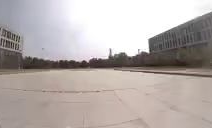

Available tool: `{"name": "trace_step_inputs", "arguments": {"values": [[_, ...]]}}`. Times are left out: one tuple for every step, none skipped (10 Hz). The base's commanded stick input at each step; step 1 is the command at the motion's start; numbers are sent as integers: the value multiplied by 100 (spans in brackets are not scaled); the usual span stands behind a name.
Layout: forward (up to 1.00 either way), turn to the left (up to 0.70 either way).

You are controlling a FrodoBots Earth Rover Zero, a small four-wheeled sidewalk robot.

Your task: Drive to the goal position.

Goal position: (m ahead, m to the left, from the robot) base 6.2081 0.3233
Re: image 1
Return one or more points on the distant row of trees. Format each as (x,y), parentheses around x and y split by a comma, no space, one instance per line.
(87,62)

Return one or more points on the grey concrete slab pavement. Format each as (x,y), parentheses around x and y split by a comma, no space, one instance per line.
(94,96)

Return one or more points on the street lamp pole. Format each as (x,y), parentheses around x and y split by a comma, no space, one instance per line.
(43,53)

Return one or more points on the long grey building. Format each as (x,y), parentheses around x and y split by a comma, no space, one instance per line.
(190,41)

